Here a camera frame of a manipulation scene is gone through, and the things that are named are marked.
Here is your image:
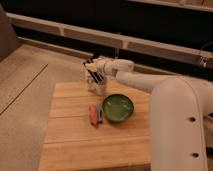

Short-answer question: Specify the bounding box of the white small bottle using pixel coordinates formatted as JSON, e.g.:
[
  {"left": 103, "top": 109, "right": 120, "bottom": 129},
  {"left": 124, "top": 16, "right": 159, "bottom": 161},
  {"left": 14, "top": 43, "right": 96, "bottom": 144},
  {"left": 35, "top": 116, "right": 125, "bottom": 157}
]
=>
[{"left": 86, "top": 75, "right": 95, "bottom": 92}]

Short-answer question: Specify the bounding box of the black white striped eraser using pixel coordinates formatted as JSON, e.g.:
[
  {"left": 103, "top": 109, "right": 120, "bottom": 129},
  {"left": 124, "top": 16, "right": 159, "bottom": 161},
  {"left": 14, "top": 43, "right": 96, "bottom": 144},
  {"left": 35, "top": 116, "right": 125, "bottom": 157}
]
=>
[{"left": 89, "top": 70, "right": 104, "bottom": 84}]

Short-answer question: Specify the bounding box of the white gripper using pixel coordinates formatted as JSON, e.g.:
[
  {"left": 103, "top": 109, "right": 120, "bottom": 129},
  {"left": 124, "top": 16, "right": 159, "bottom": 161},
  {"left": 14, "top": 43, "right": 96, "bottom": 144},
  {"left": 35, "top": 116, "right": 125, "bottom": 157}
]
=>
[{"left": 85, "top": 58, "right": 109, "bottom": 75}]

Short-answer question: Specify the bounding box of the white window rail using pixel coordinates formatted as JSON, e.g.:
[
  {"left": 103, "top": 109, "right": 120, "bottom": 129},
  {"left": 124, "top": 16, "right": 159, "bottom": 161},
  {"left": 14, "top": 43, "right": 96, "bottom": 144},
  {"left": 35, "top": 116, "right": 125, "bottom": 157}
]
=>
[{"left": 6, "top": 13, "right": 213, "bottom": 63}]

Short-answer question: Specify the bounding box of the grey blue stapler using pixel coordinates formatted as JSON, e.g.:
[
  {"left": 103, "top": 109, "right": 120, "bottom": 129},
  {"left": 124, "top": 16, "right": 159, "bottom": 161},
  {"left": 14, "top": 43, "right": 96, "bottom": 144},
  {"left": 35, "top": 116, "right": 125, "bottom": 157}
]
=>
[{"left": 96, "top": 105, "right": 103, "bottom": 123}]

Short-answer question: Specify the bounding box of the orange marker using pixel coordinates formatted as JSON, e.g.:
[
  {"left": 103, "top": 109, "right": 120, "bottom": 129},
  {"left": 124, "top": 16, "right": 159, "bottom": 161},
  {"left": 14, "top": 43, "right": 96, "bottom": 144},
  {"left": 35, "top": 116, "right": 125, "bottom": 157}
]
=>
[{"left": 89, "top": 106, "right": 98, "bottom": 126}]

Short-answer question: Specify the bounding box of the wooden table board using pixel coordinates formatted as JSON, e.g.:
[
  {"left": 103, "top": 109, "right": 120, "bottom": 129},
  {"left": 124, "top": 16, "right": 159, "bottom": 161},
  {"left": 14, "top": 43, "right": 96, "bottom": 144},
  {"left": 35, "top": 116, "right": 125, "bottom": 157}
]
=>
[{"left": 39, "top": 81, "right": 150, "bottom": 171}]

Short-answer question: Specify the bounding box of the green bowl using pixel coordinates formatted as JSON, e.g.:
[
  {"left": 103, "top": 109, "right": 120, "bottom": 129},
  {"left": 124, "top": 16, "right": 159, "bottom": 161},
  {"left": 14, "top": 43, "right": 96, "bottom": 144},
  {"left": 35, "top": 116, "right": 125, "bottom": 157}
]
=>
[{"left": 102, "top": 94, "right": 134, "bottom": 122}]

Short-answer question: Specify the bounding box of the white ceramic cup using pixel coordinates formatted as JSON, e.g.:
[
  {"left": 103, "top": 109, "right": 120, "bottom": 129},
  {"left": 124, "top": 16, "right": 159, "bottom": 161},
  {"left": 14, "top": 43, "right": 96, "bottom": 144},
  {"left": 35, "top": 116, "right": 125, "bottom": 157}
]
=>
[{"left": 95, "top": 80, "right": 107, "bottom": 96}]

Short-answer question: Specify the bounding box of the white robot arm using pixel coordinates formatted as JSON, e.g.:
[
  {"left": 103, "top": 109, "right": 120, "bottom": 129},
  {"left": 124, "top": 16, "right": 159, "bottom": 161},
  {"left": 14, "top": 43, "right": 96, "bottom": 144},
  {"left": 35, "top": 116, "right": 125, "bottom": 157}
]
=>
[{"left": 84, "top": 57, "right": 213, "bottom": 171}]

